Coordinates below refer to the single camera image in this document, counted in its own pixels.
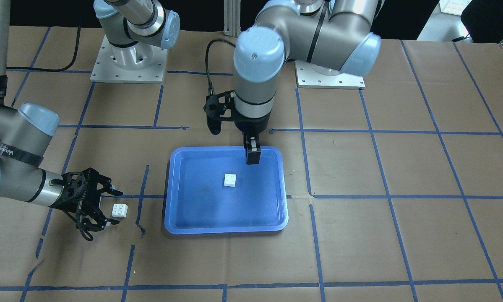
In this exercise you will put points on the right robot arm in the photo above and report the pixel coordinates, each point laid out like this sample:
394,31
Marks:
138,35

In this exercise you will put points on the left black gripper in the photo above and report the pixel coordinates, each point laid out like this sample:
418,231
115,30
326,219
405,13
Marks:
252,126

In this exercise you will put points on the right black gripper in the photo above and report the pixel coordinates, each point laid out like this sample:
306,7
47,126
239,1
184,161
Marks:
68,203

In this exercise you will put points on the blue plastic tray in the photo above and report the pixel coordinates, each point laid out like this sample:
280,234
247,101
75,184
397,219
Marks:
197,202

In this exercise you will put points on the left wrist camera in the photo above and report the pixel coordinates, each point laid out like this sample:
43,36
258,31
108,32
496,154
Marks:
218,108

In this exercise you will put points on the white block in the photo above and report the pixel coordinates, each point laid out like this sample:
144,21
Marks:
229,180
119,211

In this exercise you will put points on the aluminium frame post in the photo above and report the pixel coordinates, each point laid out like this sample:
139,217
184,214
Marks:
231,18

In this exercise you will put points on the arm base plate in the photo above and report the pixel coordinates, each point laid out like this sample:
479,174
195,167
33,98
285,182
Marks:
318,77
140,63

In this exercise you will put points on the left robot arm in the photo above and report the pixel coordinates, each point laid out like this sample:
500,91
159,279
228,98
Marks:
338,38

